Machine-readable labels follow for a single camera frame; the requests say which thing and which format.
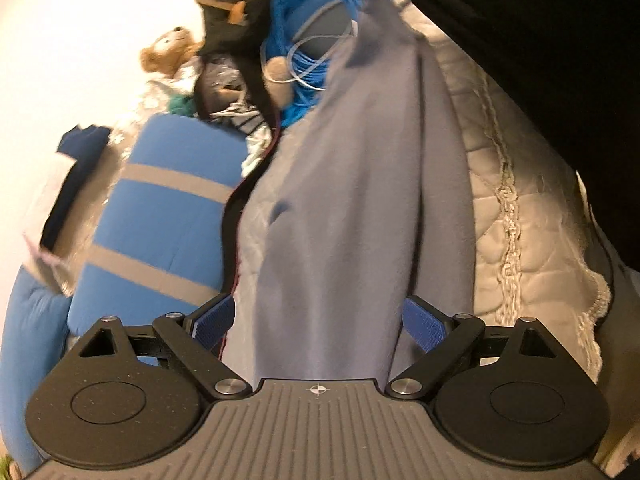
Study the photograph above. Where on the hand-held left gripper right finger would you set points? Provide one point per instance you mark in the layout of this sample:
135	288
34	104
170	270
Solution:
425	322

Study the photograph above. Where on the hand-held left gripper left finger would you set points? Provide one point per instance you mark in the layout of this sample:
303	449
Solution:
215	320

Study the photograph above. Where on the grey-blue fleece pants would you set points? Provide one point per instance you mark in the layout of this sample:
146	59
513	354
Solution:
350	210

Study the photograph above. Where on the blue grey-striped pillow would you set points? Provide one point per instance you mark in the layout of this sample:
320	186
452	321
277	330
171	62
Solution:
165	220

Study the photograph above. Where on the white quilted bedspread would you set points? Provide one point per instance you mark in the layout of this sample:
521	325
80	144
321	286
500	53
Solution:
525	235

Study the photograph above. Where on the white crumpled cloth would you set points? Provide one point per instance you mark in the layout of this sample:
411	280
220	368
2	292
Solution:
252	152

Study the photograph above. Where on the plain blue pillow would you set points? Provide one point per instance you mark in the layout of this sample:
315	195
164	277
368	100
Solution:
30	340

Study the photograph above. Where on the white striped sneaker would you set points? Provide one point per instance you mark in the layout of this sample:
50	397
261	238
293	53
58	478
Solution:
237	114

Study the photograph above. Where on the navy blue cloth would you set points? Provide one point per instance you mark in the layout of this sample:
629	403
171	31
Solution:
80	160

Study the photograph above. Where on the teal knitted cloth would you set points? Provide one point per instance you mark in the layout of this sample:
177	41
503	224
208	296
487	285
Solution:
180	105

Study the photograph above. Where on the beige plush toy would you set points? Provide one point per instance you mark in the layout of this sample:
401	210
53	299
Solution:
277	72

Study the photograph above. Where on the brown teddy bear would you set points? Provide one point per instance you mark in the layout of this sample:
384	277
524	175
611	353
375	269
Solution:
165	50

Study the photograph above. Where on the person's black clothing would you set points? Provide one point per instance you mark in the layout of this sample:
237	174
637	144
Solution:
550	60

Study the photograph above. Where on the black bag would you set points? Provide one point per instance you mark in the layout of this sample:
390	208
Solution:
225	10

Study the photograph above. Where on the grey blue cushion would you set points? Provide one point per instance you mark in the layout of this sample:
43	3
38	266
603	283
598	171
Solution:
325	25

